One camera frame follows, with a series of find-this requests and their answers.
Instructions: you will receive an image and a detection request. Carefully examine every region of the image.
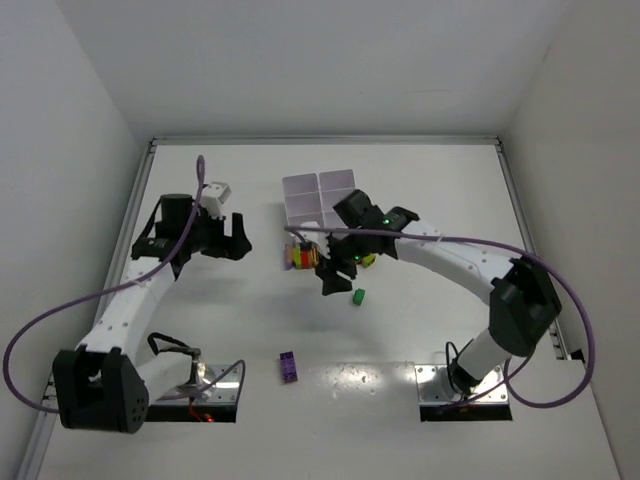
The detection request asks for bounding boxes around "dark green lego brick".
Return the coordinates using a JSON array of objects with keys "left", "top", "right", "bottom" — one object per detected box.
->
[{"left": 351, "top": 288, "right": 366, "bottom": 306}]

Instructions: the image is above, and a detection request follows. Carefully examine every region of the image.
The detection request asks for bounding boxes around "lime green lego brick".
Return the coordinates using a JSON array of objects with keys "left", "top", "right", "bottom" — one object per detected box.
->
[{"left": 292, "top": 247, "right": 314, "bottom": 270}]

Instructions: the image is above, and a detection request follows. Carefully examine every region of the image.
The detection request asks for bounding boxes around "orange lego plate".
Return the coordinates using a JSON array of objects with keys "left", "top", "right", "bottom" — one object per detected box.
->
[{"left": 308, "top": 242, "right": 321, "bottom": 268}]

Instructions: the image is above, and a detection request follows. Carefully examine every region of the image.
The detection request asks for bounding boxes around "purple butterfly lego brick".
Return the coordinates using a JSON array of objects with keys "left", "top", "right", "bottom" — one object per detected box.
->
[{"left": 284, "top": 245, "right": 295, "bottom": 271}]

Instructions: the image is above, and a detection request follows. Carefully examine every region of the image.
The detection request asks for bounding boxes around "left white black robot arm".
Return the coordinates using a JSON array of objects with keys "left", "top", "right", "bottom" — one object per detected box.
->
[{"left": 53, "top": 183, "right": 252, "bottom": 434}]

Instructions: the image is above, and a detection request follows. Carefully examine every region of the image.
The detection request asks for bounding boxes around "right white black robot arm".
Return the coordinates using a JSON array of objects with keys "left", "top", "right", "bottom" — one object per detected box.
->
[{"left": 315, "top": 189, "right": 562, "bottom": 396}]

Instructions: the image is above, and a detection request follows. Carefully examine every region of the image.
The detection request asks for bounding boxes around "small lime lego brick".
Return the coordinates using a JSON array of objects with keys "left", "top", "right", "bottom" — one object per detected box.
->
[{"left": 360, "top": 254, "right": 376, "bottom": 268}]

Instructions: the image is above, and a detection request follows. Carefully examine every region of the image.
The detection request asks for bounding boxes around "left white divided container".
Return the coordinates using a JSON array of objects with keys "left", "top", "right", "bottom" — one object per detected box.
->
[{"left": 282, "top": 173, "right": 324, "bottom": 227}]

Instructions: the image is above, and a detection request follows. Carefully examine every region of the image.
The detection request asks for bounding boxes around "white divided container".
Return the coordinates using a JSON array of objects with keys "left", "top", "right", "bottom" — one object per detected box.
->
[
  {"left": 318, "top": 169, "right": 355, "bottom": 228},
  {"left": 282, "top": 173, "right": 324, "bottom": 227}
]

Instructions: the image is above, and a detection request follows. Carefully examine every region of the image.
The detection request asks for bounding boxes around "right white divided container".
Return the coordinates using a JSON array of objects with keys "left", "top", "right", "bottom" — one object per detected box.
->
[{"left": 318, "top": 169, "right": 355, "bottom": 228}]

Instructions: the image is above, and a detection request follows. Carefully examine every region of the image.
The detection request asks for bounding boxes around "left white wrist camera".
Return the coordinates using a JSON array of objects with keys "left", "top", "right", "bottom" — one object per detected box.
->
[{"left": 199, "top": 182, "right": 232, "bottom": 219}]

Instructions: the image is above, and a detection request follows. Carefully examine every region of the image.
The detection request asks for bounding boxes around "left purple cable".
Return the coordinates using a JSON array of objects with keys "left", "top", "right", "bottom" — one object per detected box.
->
[{"left": 2, "top": 154, "right": 246, "bottom": 413}]

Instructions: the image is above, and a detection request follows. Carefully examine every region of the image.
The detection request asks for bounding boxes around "purple cable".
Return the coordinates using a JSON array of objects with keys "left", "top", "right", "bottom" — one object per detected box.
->
[
  {"left": 283, "top": 224, "right": 593, "bottom": 409},
  {"left": 2, "top": 154, "right": 246, "bottom": 413}
]

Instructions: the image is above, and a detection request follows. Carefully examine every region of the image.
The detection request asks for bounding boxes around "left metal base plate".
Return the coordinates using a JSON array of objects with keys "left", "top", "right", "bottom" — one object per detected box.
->
[{"left": 153, "top": 361, "right": 245, "bottom": 406}]

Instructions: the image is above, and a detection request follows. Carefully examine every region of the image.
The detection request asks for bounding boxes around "metal base plate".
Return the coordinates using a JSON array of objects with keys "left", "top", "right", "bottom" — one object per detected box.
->
[
  {"left": 153, "top": 361, "right": 245, "bottom": 406},
  {"left": 414, "top": 363, "right": 509, "bottom": 405}
]

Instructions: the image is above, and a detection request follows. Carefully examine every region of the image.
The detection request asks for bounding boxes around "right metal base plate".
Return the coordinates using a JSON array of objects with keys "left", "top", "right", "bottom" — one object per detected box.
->
[{"left": 414, "top": 363, "right": 509, "bottom": 405}]

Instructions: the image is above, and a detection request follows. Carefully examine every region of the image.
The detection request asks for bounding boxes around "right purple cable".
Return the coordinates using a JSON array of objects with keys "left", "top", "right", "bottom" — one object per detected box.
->
[{"left": 283, "top": 224, "right": 593, "bottom": 409}]

